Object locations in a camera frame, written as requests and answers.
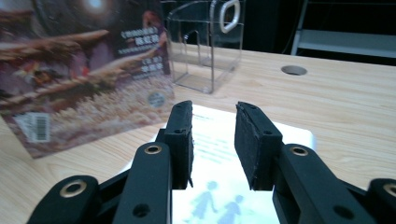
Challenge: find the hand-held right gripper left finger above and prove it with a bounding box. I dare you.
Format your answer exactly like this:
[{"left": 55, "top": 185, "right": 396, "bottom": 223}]
[{"left": 154, "top": 100, "right": 195, "bottom": 190}]

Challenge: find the clear acrylic book rack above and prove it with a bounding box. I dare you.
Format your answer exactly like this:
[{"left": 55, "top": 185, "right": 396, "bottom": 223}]
[{"left": 166, "top": 0, "right": 246, "bottom": 94}]

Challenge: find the white book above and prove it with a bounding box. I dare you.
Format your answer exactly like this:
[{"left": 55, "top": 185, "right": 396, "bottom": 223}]
[{"left": 120, "top": 104, "right": 316, "bottom": 224}]

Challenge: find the white metal stand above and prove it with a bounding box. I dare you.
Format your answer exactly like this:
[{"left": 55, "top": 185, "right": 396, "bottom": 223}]
[{"left": 290, "top": 0, "right": 396, "bottom": 59}]

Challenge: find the dark blue picture book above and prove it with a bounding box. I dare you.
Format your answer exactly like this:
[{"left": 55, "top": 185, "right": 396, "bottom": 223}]
[{"left": 0, "top": 0, "right": 176, "bottom": 160}]

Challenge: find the grey table cable grommet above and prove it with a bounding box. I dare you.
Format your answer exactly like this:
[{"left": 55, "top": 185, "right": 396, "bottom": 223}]
[{"left": 280, "top": 64, "right": 308, "bottom": 77}]

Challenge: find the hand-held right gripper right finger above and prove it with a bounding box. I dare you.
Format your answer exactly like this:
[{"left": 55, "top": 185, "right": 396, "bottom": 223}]
[{"left": 233, "top": 101, "right": 285, "bottom": 192}]

